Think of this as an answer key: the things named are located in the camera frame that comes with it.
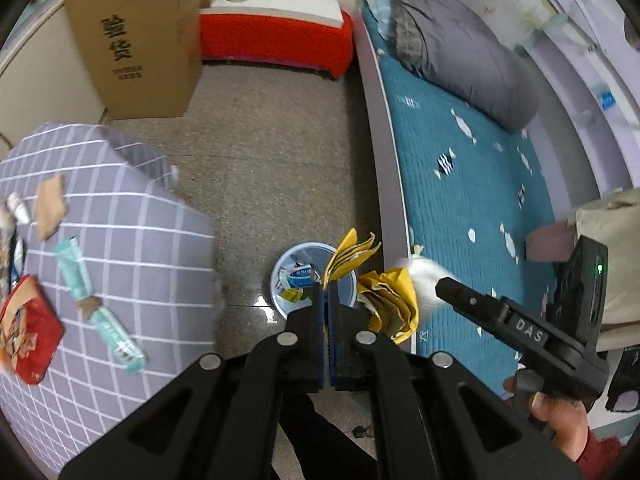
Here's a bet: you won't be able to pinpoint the large cardboard box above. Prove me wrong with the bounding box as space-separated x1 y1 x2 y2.
63 0 204 121

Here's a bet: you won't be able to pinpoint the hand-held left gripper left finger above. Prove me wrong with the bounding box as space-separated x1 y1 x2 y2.
59 282 326 480

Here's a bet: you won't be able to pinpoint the grey checked tablecloth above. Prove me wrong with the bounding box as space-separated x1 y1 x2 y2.
0 121 227 476

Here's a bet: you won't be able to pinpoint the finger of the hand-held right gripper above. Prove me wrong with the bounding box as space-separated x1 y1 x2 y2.
434 276 512 331

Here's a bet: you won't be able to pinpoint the red bench white top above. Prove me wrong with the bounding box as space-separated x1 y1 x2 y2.
199 0 355 80

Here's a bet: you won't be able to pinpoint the black crumpled wrapper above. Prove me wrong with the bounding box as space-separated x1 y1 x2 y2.
0 222 27 306

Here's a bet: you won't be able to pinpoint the yellow paper bag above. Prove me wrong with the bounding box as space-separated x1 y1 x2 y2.
356 267 420 345

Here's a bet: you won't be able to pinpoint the blue plastic bucket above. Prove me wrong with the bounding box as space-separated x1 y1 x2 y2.
270 242 359 321

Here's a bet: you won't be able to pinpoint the blue checked pillow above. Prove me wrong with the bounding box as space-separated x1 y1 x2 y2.
360 0 396 42

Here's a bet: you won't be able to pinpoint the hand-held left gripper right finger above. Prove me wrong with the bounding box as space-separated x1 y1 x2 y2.
327 285 586 480

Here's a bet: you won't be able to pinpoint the grey duvet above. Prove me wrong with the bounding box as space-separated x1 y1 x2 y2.
389 0 544 134

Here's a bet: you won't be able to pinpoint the person's right hand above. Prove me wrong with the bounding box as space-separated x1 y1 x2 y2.
502 376 592 462

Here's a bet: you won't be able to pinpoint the person's right forearm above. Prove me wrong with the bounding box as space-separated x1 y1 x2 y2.
574 431 637 480

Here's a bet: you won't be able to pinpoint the white tissue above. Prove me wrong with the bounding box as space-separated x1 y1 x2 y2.
397 256 452 314

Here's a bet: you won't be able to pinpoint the red snack packet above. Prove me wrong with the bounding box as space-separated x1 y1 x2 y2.
0 274 66 387

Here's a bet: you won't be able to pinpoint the pink hanging garment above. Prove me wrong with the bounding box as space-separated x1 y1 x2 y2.
524 222 579 263

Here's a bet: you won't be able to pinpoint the teal quilted bed mattress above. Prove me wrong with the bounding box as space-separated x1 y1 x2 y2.
361 7 568 353

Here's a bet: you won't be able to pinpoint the brown paper piece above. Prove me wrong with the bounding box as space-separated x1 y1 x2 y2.
34 174 69 242

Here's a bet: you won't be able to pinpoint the yellow paper carton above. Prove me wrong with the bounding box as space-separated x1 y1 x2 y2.
323 228 384 292

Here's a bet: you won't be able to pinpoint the cream hanging shirt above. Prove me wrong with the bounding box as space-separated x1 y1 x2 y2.
567 188 640 357

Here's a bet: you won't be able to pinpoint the person's black trousers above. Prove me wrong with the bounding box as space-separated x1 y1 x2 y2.
271 392 379 480

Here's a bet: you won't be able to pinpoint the bed with teal sheet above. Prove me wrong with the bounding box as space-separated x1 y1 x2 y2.
350 0 640 361

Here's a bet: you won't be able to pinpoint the teal snack wrapper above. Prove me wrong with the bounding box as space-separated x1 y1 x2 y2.
80 297 149 377
53 237 94 302

